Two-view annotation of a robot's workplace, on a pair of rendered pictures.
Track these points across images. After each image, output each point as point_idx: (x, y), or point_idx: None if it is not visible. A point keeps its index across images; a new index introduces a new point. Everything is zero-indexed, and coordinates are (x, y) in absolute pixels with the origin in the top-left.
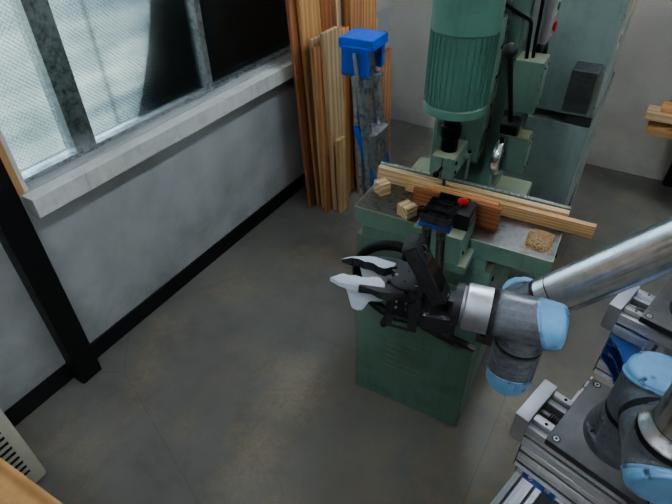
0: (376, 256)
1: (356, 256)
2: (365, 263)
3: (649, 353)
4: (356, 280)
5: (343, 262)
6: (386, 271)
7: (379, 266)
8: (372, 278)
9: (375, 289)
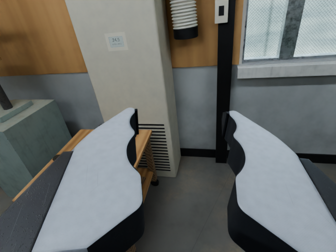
0: (304, 159)
1: (244, 117)
2: (233, 144)
3: None
4: (98, 138)
5: (221, 120)
6: (248, 233)
7: (240, 183)
8: (124, 178)
9: (17, 210)
